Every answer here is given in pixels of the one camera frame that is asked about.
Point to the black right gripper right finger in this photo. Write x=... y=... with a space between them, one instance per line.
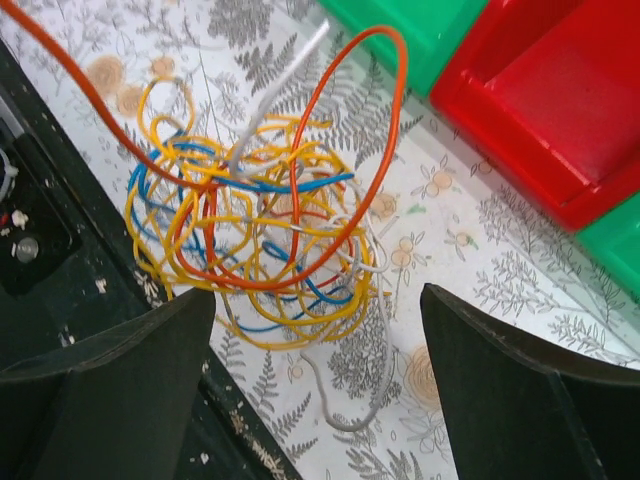
x=519 y=407

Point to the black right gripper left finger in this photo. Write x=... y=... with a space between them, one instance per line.
x=113 y=406

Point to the right green plastic bin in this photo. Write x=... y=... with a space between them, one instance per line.
x=613 y=241

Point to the green plastic bin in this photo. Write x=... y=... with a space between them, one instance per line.
x=432 y=30
x=613 y=241

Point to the red plastic bin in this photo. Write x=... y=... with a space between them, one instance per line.
x=549 y=90

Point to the left green plastic bin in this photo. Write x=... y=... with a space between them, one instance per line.
x=432 y=30

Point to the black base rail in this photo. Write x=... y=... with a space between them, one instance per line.
x=67 y=274

